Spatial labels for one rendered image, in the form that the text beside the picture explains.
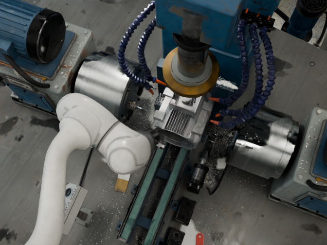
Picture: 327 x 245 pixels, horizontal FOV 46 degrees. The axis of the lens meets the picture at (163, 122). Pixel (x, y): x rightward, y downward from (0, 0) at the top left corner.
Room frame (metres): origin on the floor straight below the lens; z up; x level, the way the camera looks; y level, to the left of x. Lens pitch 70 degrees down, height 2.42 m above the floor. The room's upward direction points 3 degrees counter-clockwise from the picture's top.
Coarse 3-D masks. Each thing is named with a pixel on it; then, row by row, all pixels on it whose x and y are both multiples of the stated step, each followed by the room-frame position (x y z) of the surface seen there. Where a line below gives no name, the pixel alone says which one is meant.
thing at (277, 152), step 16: (256, 112) 0.48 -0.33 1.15; (272, 112) 0.48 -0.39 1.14; (240, 128) 0.42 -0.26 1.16; (256, 128) 0.41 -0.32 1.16; (272, 128) 0.41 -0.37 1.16; (288, 128) 0.41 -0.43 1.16; (240, 144) 0.37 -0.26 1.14; (256, 144) 0.36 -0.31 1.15; (272, 144) 0.36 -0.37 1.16; (288, 144) 0.36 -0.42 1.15; (240, 160) 0.32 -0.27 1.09; (256, 160) 0.31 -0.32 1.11; (272, 160) 0.31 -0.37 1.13; (288, 160) 0.30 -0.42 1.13; (272, 176) 0.27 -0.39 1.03
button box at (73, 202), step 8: (72, 184) 0.27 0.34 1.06; (72, 192) 0.24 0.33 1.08; (80, 192) 0.24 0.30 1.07; (72, 200) 0.21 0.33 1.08; (80, 200) 0.21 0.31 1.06; (72, 208) 0.19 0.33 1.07; (72, 216) 0.16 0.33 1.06; (64, 224) 0.13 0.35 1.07; (72, 224) 0.14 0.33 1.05; (64, 232) 0.11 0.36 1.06
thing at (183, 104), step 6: (174, 96) 0.57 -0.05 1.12; (180, 96) 0.57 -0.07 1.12; (174, 102) 0.53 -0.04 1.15; (180, 102) 0.55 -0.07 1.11; (186, 102) 0.54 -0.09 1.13; (192, 102) 0.54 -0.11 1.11; (198, 102) 0.53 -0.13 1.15; (174, 108) 0.52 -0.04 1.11; (180, 108) 0.51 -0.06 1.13; (186, 108) 0.51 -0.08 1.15; (198, 108) 0.52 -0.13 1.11; (186, 114) 0.50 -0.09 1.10; (192, 114) 0.49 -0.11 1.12
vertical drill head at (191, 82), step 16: (192, 16) 0.53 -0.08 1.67; (192, 32) 0.53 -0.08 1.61; (176, 48) 0.64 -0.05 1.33; (176, 64) 0.57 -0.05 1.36; (192, 64) 0.52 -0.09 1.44; (208, 64) 0.57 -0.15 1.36; (176, 80) 0.53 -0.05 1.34; (192, 80) 0.52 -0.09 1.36; (208, 80) 0.52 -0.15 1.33; (192, 96) 0.48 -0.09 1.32
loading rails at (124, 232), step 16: (160, 160) 0.38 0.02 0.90; (176, 160) 0.38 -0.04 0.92; (144, 176) 0.32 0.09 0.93; (160, 176) 0.33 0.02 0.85; (176, 176) 0.31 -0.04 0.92; (144, 192) 0.25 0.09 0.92; (128, 208) 0.20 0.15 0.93; (160, 208) 0.19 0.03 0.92; (176, 208) 0.20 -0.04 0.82; (128, 224) 0.14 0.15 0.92; (144, 224) 0.14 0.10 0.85; (160, 224) 0.13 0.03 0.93; (128, 240) 0.08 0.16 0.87; (160, 240) 0.08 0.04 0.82
